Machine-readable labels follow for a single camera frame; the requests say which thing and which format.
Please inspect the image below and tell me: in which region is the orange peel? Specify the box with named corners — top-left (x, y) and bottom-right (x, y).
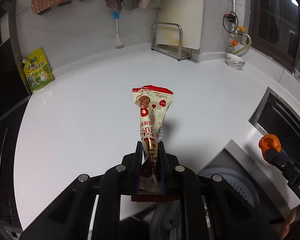
top-left (258, 134), bottom-right (281, 163)

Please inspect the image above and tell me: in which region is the red cream snack wrapper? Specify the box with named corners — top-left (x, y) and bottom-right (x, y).
top-left (131, 85), bottom-right (174, 203)

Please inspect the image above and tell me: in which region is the grey perforated trash bin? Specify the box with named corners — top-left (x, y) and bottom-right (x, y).
top-left (199, 167), bottom-right (260, 211)

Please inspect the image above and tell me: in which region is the black kitchen sink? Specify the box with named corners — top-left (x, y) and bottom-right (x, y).
top-left (249, 88), bottom-right (300, 162)

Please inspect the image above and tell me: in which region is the right hand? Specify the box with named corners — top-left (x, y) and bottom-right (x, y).
top-left (279, 204), bottom-right (300, 239)

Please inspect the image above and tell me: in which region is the white patterned ceramic bowl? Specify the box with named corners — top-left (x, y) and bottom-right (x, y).
top-left (225, 53), bottom-right (246, 70)

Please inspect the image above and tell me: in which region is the metal cutting board rack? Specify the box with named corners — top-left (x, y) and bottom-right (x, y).
top-left (151, 21), bottom-right (192, 61)

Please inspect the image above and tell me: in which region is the blue white bottle brush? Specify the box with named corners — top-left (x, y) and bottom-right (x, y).
top-left (113, 11), bottom-right (123, 48)

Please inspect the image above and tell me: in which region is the green yellow seasoning pouch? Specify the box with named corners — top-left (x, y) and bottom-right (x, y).
top-left (22, 48), bottom-right (54, 94)

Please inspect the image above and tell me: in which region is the dark window frame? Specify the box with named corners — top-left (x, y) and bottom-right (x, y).
top-left (249, 0), bottom-right (300, 73)

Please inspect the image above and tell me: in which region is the gas valve with hose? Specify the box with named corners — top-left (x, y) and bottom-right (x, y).
top-left (223, 0), bottom-right (252, 55)

